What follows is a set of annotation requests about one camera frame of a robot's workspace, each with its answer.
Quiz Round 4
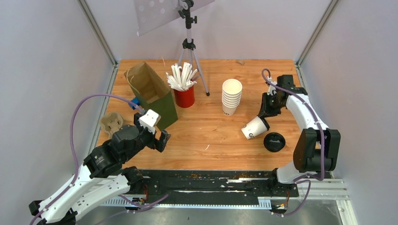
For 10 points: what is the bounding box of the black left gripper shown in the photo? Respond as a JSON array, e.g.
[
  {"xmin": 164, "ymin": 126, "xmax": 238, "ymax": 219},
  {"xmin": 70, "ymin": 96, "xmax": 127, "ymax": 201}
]
[{"xmin": 123, "ymin": 112, "xmax": 172, "ymax": 161}]

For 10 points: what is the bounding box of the white paper cup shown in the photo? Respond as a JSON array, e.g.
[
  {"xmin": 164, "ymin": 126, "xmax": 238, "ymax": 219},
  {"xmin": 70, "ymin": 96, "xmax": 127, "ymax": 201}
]
[{"xmin": 241, "ymin": 116, "xmax": 270, "ymax": 140}]

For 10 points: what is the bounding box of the black plastic cup lid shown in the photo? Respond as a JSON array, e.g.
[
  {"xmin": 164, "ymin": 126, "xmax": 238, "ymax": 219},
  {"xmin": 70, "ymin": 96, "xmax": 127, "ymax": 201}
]
[{"xmin": 263, "ymin": 132, "xmax": 286, "ymax": 152}]

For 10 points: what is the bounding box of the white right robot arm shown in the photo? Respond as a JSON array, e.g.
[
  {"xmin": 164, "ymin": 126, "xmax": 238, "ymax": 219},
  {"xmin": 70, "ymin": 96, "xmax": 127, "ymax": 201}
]
[{"xmin": 258, "ymin": 75, "xmax": 341, "ymax": 196}]

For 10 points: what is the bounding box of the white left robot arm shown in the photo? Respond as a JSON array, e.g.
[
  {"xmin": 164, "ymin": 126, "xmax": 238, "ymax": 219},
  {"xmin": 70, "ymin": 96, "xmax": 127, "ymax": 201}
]
[{"xmin": 29, "ymin": 110, "xmax": 171, "ymax": 225}]

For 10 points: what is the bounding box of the stack of white paper cups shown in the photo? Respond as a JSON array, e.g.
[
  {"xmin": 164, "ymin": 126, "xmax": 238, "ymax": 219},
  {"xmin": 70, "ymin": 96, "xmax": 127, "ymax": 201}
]
[{"xmin": 222, "ymin": 79, "xmax": 243, "ymax": 116}]

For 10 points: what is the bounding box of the green paper bag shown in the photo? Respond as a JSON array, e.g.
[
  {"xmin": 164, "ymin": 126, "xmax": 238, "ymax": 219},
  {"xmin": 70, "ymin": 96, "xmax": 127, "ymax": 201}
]
[{"xmin": 124, "ymin": 62, "xmax": 178, "ymax": 130}]

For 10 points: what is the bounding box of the blue toy brick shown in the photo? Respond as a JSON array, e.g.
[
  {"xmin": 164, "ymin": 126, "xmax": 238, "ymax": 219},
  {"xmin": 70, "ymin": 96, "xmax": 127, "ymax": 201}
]
[{"xmin": 129, "ymin": 97, "xmax": 140, "ymax": 110}]

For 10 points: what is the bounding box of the red straw holder cup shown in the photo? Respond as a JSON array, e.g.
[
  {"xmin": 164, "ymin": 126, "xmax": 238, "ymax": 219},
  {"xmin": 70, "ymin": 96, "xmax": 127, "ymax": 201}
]
[{"xmin": 174, "ymin": 86, "xmax": 195, "ymax": 108}]

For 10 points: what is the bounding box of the cardboard cup carrier tray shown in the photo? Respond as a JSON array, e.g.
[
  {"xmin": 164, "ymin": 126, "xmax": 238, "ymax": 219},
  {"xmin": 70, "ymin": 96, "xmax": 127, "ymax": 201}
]
[{"xmin": 99, "ymin": 112, "xmax": 126, "ymax": 139}]

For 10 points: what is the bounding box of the white wrapped straws bundle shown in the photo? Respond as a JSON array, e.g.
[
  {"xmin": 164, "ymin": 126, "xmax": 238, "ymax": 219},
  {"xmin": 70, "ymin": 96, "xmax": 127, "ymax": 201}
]
[{"xmin": 165, "ymin": 62, "xmax": 198, "ymax": 92}]

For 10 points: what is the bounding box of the white perforated board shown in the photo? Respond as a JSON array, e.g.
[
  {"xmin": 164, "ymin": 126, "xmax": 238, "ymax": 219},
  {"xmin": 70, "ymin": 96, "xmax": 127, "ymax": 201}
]
[{"xmin": 133, "ymin": 0, "xmax": 213, "ymax": 36}]

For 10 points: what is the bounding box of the white tripod stand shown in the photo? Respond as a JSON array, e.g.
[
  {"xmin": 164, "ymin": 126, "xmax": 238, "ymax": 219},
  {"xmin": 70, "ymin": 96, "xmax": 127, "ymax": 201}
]
[{"xmin": 177, "ymin": 0, "xmax": 210, "ymax": 96}]

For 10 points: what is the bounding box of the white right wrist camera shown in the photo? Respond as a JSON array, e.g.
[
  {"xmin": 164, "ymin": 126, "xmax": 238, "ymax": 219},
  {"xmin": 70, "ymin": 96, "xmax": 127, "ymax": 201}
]
[{"xmin": 267, "ymin": 83, "xmax": 278, "ymax": 96}]

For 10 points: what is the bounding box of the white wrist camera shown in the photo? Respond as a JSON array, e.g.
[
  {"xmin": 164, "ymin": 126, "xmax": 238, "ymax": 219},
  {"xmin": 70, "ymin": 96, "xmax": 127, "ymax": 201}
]
[
  {"xmin": 267, "ymin": 83, "xmax": 278, "ymax": 96},
  {"xmin": 138, "ymin": 109, "xmax": 161, "ymax": 134}
]

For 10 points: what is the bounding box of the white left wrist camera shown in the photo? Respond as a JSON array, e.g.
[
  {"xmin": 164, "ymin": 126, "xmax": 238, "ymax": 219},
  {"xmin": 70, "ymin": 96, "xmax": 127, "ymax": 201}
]
[{"xmin": 138, "ymin": 109, "xmax": 161, "ymax": 134}]

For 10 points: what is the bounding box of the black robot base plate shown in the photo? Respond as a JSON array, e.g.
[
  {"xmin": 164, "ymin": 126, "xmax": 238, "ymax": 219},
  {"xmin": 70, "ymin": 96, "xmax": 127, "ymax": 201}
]
[{"xmin": 125, "ymin": 170, "xmax": 299, "ymax": 206}]

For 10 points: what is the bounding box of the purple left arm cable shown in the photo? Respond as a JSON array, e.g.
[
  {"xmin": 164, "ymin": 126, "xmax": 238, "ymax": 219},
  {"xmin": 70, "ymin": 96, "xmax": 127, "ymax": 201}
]
[{"xmin": 29, "ymin": 94, "xmax": 145, "ymax": 225}]

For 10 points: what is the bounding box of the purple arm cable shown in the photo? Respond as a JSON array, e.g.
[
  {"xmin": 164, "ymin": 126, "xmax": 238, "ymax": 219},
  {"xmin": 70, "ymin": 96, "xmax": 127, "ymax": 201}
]
[
  {"xmin": 29, "ymin": 94, "xmax": 145, "ymax": 225},
  {"xmin": 261, "ymin": 68, "xmax": 327, "ymax": 182}
]

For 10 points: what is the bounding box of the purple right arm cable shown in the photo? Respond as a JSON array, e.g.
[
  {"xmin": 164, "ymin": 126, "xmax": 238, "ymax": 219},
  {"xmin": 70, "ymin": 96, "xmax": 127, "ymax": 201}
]
[{"xmin": 261, "ymin": 68, "xmax": 327, "ymax": 182}]

